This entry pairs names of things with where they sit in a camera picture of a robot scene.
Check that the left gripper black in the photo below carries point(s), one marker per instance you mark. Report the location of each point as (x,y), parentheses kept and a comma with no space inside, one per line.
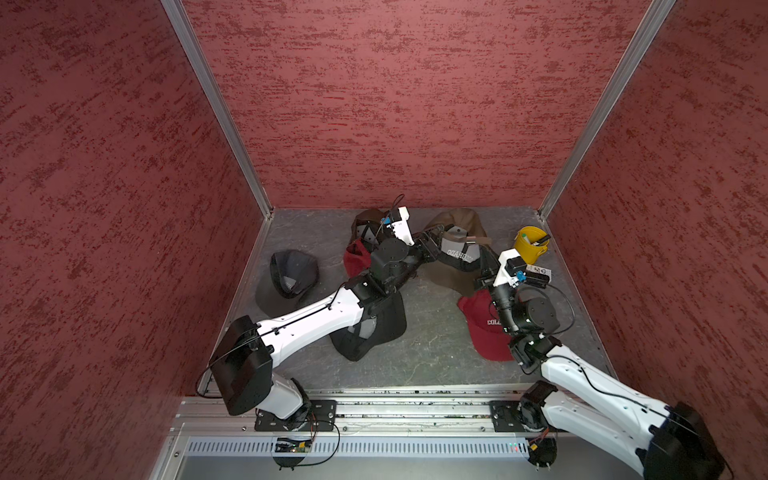
(425,243)

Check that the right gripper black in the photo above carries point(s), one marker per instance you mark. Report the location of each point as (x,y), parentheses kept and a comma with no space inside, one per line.
(487,267)

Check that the red cap with white logo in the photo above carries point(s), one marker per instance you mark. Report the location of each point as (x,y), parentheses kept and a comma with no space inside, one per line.
(487,334)

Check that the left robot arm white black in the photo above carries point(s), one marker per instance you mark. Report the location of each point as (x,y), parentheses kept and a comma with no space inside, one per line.
(244,360)

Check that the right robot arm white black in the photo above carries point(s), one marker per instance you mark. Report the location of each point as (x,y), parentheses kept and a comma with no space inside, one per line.
(654,439)

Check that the dark brown cap back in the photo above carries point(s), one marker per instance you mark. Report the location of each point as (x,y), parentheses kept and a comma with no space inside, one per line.
(367,226)

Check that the red cap back left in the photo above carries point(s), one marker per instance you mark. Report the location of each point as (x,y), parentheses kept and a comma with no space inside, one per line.
(356,258)

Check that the black cap front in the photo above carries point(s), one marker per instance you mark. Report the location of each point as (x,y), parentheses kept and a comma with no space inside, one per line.
(382,323)

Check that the dark grey cap left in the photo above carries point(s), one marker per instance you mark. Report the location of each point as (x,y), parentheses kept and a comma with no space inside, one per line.
(290,276)

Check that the yellow plastic bucket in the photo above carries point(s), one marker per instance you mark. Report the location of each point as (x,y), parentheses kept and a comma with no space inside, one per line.
(524,243)

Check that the black marker in bucket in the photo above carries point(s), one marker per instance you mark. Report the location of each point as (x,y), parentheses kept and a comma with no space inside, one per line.
(542,241)

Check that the black stapler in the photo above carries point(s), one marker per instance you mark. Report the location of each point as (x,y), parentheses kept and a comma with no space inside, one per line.
(537,280)

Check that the white staples box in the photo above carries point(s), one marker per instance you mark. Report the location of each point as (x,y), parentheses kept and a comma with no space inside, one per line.
(543,271)

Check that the right corner aluminium profile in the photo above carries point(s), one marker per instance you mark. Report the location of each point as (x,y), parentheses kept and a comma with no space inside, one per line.
(646,31)

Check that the corner aluminium profile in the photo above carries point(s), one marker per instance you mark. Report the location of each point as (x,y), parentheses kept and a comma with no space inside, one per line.
(184,31)
(646,31)

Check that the left corner aluminium profile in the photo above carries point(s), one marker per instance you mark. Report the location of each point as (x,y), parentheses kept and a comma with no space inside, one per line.
(184,31)

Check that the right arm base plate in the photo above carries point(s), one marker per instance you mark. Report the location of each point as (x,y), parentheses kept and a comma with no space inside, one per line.
(506,418)

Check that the aluminium rail frame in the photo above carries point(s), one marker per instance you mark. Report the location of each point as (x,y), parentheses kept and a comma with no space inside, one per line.
(443,422)

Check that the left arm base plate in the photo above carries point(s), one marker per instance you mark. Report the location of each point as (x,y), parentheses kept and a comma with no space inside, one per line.
(315,416)

